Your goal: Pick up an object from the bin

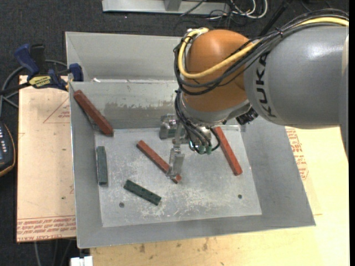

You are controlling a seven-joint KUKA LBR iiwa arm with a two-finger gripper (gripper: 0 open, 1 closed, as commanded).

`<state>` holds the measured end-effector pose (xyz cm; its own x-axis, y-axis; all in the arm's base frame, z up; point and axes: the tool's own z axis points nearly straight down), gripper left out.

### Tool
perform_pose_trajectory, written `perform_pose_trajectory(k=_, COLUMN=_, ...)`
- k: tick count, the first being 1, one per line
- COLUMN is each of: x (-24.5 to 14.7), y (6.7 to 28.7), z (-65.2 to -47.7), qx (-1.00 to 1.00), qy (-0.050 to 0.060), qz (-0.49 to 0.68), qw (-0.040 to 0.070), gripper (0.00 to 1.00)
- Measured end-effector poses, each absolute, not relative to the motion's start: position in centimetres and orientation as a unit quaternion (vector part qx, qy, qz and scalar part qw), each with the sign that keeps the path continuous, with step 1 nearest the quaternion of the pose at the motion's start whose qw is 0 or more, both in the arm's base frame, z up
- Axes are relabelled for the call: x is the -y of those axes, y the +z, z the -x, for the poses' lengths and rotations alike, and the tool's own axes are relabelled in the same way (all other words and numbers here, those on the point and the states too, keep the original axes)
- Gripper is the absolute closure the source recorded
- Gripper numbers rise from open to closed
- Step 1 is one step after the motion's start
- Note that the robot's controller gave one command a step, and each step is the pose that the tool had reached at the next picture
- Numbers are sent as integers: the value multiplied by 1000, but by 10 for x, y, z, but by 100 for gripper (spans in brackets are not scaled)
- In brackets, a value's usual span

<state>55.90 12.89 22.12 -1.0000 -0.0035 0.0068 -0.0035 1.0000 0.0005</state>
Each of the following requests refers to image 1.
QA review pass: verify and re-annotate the black cylinder on white bracket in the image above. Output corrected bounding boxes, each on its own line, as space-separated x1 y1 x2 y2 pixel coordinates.
221 107 259 132

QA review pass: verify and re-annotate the brown cardboard board red print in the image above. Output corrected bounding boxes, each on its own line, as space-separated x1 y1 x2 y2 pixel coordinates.
16 75 324 243

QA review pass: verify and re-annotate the grey metal bin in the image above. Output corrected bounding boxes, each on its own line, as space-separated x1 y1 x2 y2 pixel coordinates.
65 31 316 249

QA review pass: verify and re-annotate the red-brown flat block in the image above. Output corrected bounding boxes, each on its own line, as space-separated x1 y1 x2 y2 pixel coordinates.
136 140 182 185
211 126 244 177
73 89 115 136

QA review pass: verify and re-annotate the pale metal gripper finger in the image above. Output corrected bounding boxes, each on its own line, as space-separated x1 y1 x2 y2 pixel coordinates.
175 153 186 176
165 147 179 178

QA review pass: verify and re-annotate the dark green flat block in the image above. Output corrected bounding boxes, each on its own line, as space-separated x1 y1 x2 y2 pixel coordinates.
123 179 163 206
95 146 109 186

